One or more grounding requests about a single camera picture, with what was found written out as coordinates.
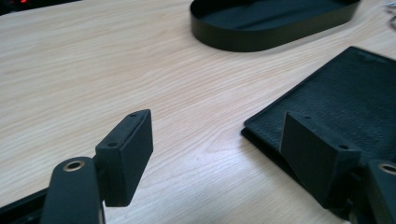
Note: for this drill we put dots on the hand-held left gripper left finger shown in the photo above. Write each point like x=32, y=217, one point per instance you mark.
x=127, y=155

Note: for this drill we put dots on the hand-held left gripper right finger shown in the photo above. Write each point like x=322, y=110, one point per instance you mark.
x=314, y=155

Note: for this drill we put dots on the black key rack tray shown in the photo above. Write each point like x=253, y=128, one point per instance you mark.
x=280, y=35

